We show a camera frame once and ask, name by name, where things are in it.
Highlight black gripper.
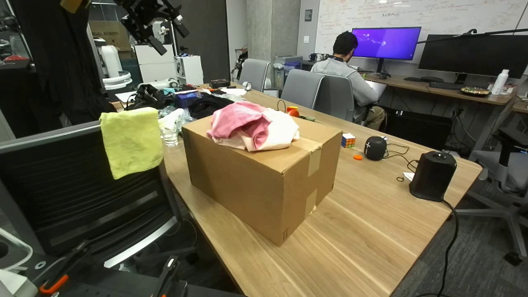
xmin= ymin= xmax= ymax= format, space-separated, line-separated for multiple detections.
xmin=115 ymin=0 xmax=192 ymax=58

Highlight pink t-shirt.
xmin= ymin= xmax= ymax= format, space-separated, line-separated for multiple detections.
xmin=206 ymin=99 xmax=272 ymax=152

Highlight yellow towel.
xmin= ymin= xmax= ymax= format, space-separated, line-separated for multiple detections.
xmin=98 ymin=105 xmax=164 ymax=181

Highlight peach t-shirt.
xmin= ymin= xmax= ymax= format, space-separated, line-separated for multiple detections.
xmin=212 ymin=105 xmax=301 ymax=153

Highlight small cardboard box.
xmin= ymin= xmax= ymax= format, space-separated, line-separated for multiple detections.
xmin=88 ymin=20 xmax=131 ymax=53

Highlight light grey chair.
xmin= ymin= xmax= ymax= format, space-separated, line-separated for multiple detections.
xmin=278 ymin=67 xmax=326 ymax=112
xmin=239 ymin=58 xmax=275 ymax=92

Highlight dark grey chair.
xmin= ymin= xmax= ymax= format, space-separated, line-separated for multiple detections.
xmin=311 ymin=74 xmax=356 ymax=122

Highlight large cardboard box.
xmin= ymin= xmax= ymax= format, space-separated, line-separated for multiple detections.
xmin=179 ymin=104 xmax=343 ymax=247

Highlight grey mesh office chair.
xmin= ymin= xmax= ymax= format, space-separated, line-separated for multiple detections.
xmin=0 ymin=109 xmax=191 ymax=297

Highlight large white panel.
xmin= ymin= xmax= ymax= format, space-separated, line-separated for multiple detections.
xmin=133 ymin=43 xmax=178 ymax=86

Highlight small white panel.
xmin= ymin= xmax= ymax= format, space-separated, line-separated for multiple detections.
xmin=179 ymin=53 xmax=206 ymax=87

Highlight white rounded machine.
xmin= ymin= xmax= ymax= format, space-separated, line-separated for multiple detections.
xmin=97 ymin=44 xmax=133 ymax=92

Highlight black garment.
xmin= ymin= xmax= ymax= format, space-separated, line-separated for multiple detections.
xmin=130 ymin=81 xmax=237 ymax=120

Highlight white papers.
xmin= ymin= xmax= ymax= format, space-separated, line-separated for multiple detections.
xmin=216 ymin=86 xmax=249 ymax=105

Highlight clear plastic bag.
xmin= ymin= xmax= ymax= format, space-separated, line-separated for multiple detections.
xmin=156 ymin=107 xmax=194 ymax=148

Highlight black hanging cloth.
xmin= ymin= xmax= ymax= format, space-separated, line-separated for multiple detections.
xmin=9 ymin=0 xmax=113 ymax=130

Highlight seated person grey sweater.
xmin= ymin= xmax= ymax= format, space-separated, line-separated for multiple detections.
xmin=308 ymin=29 xmax=389 ymax=132

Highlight monitor with purple screen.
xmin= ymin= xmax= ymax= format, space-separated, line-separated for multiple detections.
xmin=351 ymin=25 xmax=423 ymax=62

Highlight small round black speaker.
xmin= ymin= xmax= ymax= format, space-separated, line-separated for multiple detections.
xmin=362 ymin=135 xmax=389 ymax=161

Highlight black keyboard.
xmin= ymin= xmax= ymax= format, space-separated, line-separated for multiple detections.
xmin=402 ymin=76 xmax=463 ymax=92

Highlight wooden office desk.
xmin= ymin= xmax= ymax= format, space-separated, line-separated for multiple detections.
xmin=361 ymin=74 xmax=517 ymax=161

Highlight black computer monitor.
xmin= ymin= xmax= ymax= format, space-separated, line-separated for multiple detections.
xmin=417 ymin=33 xmax=528 ymax=79

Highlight round plate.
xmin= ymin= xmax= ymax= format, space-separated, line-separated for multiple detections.
xmin=458 ymin=86 xmax=491 ymax=99

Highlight white plastic bottle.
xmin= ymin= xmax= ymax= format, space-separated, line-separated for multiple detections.
xmin=489 ymin=67 xmax=511 ymax=97

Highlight orange handled clamp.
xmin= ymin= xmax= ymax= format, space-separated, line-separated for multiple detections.
xmin=36 ymin=270 xmax=72 ymax=297

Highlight black speaker cable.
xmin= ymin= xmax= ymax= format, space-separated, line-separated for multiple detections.
xmin=433 ymin=198 xmax=461 ymax=297

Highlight grey office chair black frame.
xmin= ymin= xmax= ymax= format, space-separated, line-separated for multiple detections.
xmin=455 ymin=109 xmax=528 ymax=267

